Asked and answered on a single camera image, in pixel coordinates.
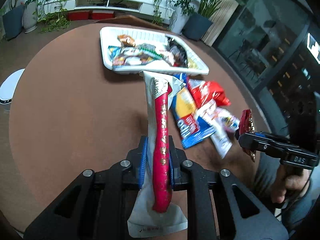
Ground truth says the dark red chocolate packet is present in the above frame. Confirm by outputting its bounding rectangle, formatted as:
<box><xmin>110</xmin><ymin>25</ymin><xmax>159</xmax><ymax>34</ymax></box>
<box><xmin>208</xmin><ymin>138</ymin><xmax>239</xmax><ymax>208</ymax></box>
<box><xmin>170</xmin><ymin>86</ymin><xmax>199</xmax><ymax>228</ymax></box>
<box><xmin>239</xmin><ymin>109</ymin><xmax>256</xmax><ymax>162</ymax></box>

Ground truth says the blue cake snack packet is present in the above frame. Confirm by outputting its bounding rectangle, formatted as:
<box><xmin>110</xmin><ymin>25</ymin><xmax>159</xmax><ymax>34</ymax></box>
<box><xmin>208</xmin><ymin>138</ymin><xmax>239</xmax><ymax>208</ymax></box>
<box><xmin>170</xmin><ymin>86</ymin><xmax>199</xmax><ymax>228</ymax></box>
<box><xmin>170</xmin><ymin>73</ymin><xmax>216</xmax><ymax>149</ymax></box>

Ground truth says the white red-striped snack bag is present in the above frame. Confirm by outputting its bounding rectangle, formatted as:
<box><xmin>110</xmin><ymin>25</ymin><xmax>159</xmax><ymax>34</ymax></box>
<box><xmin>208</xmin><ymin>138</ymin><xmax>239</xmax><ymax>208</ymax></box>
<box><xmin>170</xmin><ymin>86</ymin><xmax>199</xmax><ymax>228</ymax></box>
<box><xmin>127</xmin><ymin>71</ymin><xmax>188</xmax><ymax>238</ymax></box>

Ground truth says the sunflower seed clear packet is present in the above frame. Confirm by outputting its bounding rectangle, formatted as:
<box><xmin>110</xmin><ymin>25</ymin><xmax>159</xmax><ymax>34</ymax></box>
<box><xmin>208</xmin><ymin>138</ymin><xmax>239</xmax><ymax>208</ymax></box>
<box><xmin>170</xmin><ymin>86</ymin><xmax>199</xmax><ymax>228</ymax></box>
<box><xmin>136</xmin><ymin>43</ymin><xmax>162</xmax><ymax>60</ymax></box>

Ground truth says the panda snack bag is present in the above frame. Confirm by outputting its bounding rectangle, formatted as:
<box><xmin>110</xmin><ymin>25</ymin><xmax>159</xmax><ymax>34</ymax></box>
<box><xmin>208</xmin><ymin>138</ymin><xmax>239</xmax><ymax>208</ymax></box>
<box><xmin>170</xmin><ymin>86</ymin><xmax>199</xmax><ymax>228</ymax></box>
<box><xmin>108</xmin><ymin>46</ymin><xmax>155</xmax><ymax>67</ymax></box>

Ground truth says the pink minion snack packet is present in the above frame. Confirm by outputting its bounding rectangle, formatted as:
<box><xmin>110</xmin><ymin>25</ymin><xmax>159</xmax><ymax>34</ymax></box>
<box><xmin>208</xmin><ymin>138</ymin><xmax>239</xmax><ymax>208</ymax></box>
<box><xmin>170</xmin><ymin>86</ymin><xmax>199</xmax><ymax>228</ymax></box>
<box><xmin>216</xmin><ymin>107</ymin><xmax>240</xmax><ymax>133</ymax></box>

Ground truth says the gold yellow snack packet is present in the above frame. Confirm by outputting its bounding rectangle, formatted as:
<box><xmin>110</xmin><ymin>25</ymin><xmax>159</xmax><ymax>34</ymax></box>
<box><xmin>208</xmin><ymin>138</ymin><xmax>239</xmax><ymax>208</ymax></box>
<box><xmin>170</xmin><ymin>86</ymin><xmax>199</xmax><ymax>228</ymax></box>
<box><xmin>188</xmin><ymin>58</ymin><xmax>199</xmax><ymax>69</ymax></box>

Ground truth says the strawberry cookie small packet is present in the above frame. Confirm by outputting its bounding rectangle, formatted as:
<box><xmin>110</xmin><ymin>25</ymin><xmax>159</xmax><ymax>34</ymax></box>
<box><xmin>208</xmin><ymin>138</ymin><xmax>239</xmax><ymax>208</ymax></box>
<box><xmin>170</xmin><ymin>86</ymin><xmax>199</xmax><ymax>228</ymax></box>
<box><xmin>159</xmin><ymin>50</ymin><xmax>175</xmax><ymax>66</ymax></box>

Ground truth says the person's right hand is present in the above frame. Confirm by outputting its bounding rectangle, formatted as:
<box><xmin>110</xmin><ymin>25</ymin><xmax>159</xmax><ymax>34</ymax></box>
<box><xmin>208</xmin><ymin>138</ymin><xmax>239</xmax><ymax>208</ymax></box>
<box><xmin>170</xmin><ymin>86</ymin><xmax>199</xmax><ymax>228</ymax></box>
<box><xmin>271</xmin><ymin>165</ymin><xmax>311</xmax><ymax>204</ymax></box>

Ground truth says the white orange-print snack packet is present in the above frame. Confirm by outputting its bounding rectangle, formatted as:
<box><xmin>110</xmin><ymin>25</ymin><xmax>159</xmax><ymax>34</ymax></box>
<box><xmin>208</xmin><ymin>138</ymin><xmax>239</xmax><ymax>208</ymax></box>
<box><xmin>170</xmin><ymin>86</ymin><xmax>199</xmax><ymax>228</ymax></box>
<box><xmin>197</xmin><ymin>99</ymin><xmax>232</xmax><ymax>159</ymax></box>

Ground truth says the red snack bag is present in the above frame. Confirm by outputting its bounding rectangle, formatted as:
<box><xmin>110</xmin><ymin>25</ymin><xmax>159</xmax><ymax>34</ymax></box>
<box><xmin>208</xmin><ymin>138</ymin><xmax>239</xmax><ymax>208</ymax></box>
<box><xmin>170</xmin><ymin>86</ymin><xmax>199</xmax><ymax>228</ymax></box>
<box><xmin>187</xmin><ymin>79</ymin><xmax>231</xmax><ymax>108</ymax></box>

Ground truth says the black snack packet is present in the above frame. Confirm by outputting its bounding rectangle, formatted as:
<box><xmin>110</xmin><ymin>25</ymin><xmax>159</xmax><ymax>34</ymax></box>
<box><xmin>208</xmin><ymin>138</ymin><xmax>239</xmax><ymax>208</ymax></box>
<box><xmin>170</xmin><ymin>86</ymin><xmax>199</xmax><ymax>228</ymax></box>
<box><xmin>168</xmin><ymin>37</ymin><xmax>188</xmax><ymax>68</ymax></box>

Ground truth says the large plant blue pot right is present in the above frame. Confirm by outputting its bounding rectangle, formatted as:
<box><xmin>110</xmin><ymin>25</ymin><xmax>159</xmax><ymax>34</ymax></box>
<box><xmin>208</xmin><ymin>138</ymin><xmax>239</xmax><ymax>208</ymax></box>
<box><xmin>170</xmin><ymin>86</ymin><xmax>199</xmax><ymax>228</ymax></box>
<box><xmin>182</xmin><ymin>0</ymin><xmax>245</xmax><ymax>41</ymax></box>

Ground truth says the white round robot bin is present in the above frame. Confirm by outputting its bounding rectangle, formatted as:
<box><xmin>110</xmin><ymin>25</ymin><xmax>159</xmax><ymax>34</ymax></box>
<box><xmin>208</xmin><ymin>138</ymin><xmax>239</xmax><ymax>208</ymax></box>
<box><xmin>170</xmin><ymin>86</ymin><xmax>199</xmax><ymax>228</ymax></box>
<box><xmin>0</xmin><ymin>69</ymin><xmax>24</xmax><ymax>105</ymax></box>

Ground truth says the plant in white pot right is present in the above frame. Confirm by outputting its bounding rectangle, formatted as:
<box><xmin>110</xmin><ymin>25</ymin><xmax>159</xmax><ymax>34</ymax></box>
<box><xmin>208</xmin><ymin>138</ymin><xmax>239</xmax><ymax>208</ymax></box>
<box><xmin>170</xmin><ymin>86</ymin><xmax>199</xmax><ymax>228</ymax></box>
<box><xmin>152</xmin><ymin>0</ymin><xmax>195</xmax><ymax>34</ymax></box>

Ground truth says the white plastic tray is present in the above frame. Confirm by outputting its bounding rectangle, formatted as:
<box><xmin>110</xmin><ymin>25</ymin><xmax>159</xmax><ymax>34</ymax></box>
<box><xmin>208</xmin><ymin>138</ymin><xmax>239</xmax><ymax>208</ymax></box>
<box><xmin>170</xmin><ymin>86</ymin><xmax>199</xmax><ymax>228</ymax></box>
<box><xmin>100</xmin><ymin>27</ymin><xmax>209</xmax><ymax>76</ymax></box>

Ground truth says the beige curtain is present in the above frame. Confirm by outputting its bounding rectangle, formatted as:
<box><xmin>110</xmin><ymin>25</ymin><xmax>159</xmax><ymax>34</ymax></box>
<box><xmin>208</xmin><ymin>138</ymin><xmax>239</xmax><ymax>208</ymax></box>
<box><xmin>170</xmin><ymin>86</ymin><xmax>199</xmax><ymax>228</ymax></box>
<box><xmin>201</xmin><ymin>0</ymin><xmax>246</xmax><ymax>46</ymax></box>

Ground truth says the white tv console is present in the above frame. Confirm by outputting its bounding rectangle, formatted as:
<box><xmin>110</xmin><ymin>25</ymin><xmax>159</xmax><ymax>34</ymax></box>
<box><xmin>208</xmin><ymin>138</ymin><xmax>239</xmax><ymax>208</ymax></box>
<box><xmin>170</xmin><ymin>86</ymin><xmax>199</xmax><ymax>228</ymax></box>
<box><xmin>44</xmin><ymin>0</ymin><xmax>176</xmax><ymax>25</ymax></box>

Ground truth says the red storage box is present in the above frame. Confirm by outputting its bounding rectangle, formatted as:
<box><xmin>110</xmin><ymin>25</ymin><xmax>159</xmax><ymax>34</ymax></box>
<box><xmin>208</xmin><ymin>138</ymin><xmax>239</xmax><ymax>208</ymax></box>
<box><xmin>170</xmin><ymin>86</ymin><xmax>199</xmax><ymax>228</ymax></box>
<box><xmin>67</xmin><ymin>10</ymin><xmax>91</xmax><ymax>21</ymax></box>

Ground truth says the plant in white ribbed pot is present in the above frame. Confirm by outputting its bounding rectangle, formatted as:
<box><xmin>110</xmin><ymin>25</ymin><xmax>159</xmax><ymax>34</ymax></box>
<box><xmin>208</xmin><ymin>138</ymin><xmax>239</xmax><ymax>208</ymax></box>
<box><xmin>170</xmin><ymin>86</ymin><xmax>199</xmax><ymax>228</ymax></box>
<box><xmin>22</xmin><ymin>0</ymin><xmax>41</xmax><ymax>34</ymax></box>

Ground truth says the tall plant blue pot left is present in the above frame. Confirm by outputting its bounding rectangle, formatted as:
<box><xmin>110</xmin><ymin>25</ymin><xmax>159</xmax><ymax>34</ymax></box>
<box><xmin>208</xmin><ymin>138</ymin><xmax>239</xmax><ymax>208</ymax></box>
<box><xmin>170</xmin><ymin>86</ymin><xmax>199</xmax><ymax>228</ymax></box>
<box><xmin>1</xmin><ymin>0</ymin><xmax>23</xmax><ymax>41</ymax></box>

